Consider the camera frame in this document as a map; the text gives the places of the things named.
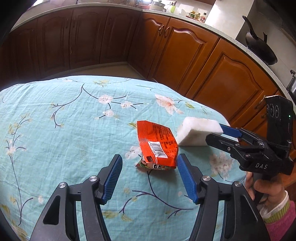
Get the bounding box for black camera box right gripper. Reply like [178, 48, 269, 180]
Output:
[265, 95, 293, 146]

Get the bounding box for white lidded pot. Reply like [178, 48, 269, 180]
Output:
[149, 0, 166, 11]

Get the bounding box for wooden kitchen base cabinets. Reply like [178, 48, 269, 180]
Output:
[1, 6, 282, 137]

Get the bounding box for black cooking pot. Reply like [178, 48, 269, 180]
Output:
[286, 70, 296, 95]

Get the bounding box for white foam block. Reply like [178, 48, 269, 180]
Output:
[175, 117, 224, 146]

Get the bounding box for black wok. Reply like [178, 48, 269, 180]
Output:
[242, 15, 278, 65]

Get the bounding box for right hand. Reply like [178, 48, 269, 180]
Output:
[245, 172, 286, 212]

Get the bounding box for orange snack packet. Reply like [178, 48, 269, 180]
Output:
[136, 120, 179, 171]

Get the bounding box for teal floral tablecloth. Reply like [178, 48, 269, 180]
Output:
[0, 75, 247, 241]

